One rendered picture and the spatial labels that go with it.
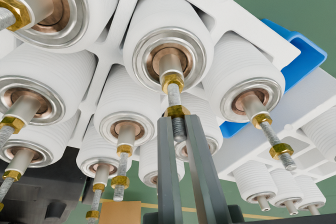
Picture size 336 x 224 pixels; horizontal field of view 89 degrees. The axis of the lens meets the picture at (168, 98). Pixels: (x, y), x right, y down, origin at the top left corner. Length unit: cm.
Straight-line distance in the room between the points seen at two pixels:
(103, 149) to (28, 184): 35
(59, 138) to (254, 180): 46
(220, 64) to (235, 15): 6
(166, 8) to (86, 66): 15
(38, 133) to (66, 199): 36
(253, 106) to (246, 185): 36
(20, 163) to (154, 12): 27
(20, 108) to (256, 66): 26
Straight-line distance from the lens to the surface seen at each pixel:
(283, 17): 52
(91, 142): 33
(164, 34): 16
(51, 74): 22
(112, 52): 26
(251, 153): 52
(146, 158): 36
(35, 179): 63
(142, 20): 17
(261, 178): 56
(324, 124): 48
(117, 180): 20
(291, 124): 47
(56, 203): 66
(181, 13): 17
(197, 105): 30
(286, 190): 64
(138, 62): 18
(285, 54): 32
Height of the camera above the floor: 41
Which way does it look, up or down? 49 degrees down
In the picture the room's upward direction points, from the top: 174 degrees clockwise
